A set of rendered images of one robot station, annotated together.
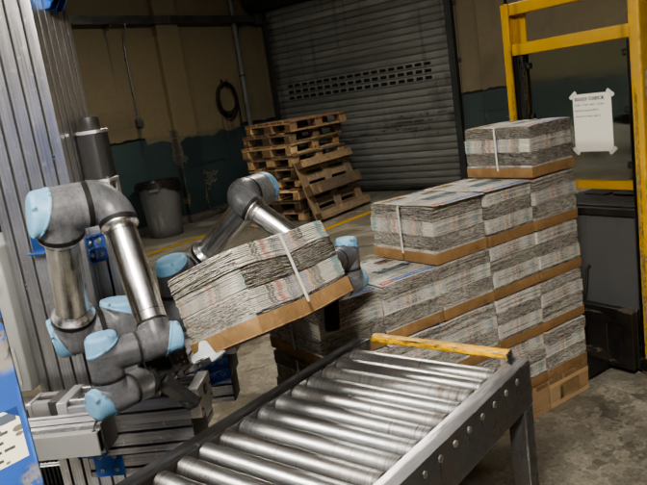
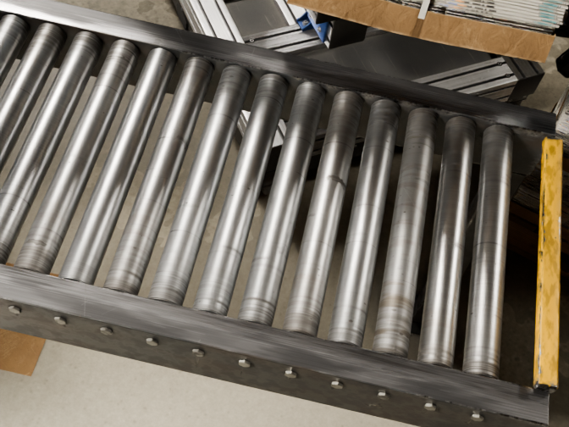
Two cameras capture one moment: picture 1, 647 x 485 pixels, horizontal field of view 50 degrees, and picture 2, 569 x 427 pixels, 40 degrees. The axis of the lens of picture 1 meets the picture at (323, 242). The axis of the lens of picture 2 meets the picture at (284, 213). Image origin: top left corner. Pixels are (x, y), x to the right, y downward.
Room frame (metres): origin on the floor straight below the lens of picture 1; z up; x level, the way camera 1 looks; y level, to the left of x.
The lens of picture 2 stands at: (1.10, -0.53, 1.80)
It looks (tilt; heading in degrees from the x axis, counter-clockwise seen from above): 58 degrees down; 52
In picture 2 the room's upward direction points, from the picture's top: 11 degrees clockwise
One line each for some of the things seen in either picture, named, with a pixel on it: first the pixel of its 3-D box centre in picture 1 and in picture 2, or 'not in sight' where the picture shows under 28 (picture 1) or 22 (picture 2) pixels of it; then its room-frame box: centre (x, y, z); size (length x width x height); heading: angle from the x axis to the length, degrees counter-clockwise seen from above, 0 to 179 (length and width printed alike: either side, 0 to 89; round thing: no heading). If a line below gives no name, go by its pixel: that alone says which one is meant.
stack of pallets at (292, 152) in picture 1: (299, 165); not in sight; (9.51, 0.17, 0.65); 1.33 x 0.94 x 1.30; 144
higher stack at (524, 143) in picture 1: (527, 260); not in sight; (3.12, -0.93, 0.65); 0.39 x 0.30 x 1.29; 33
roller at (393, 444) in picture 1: (334, 432); (244, 189); (1.46, 0.04, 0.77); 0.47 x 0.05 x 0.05; 50
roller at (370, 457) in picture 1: (316, 446); (203, 180); (1.41, 0.08, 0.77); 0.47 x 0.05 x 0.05; 50
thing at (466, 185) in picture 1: (475, 185); not in sight; (2.94, -0.69, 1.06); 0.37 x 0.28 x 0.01; 34
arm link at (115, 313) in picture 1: (121, 319); not in sight; (1.93, 0.61, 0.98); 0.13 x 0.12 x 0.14; 117
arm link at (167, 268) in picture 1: (174, 273); not in sight; (2.43, 0.55, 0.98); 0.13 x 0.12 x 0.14; 151
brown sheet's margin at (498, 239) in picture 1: (478, 230); not in sight; (2.95, -0.68, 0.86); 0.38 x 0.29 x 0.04; 34
